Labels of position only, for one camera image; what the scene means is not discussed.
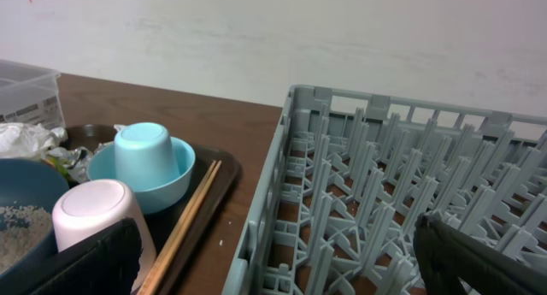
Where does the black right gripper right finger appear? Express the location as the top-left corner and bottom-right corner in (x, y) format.
(413, 213), (546, 295)

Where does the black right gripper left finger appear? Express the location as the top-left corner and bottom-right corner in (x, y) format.
(1, 218), (142, 295)

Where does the pile of white rice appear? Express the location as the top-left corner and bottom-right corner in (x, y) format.
(1, 205), (52, 274)

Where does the silver foil snack wrapper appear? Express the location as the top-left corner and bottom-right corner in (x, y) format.
(40, 141), (114, 186)

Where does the dark blue plate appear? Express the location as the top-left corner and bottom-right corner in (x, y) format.
(1, 159), (69, 278)

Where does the white tissue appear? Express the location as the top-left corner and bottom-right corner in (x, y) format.
(1, 122), (68, 159)

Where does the grey dishwasher rack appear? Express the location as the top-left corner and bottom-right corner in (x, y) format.
(223, 86), (546, 294)

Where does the pale pink cup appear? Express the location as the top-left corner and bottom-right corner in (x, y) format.
(52, 179), (156, 291)

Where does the wooden chopstick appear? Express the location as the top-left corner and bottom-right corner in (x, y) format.
(144, 160), (223, 295)
(136, 159), (218, 295)

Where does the light blue bowl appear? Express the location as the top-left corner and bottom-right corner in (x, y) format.
(86, 137), (197, 215)

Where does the light blue cup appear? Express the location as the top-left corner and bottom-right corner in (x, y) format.
(115, 122), (180, 192)

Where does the clear plastic bin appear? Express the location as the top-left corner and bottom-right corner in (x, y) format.
(1, 60), (65, 129)

